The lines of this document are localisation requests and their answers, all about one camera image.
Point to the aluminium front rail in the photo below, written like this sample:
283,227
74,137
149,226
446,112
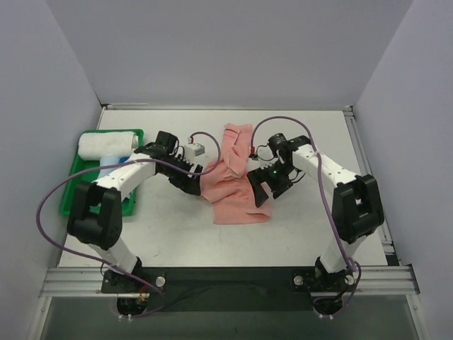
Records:
86,282

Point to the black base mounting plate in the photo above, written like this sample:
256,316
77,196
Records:
229,289

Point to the rolled white towel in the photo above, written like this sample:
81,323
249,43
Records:
95,145

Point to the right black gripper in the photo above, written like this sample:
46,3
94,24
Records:
266,178

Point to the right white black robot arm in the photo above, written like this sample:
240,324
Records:
352,202

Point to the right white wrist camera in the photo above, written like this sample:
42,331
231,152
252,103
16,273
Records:
266,160

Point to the pink towel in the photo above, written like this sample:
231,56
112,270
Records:
227,187

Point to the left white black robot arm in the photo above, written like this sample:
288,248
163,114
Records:
95,218

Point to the light blue towel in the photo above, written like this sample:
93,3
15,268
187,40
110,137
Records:
108,160

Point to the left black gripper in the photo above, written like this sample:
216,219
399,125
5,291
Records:
185,176

